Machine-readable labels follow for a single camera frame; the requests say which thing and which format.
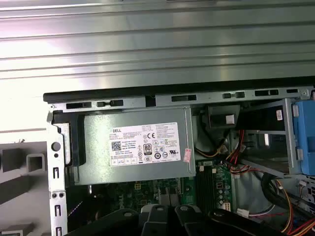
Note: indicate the silver optical drive cage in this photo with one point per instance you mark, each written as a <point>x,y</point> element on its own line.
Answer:
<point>288,132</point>

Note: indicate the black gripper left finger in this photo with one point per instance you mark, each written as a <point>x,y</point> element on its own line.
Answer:
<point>155,221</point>

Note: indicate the grey power supply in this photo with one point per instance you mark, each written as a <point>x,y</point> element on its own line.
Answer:
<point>98,159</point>

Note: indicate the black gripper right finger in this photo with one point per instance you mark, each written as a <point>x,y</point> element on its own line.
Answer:
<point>189,221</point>

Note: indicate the black PC case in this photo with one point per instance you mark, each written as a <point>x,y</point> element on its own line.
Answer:
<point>57,177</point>

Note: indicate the black RAM slot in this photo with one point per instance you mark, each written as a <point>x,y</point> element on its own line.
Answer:
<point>204,184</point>
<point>209,184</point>
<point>213,184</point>
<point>199,184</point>

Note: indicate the blue drive cage latch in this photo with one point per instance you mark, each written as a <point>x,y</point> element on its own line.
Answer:
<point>305,127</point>

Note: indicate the green motherboard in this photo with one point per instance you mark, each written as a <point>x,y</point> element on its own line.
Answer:
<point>189,189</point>

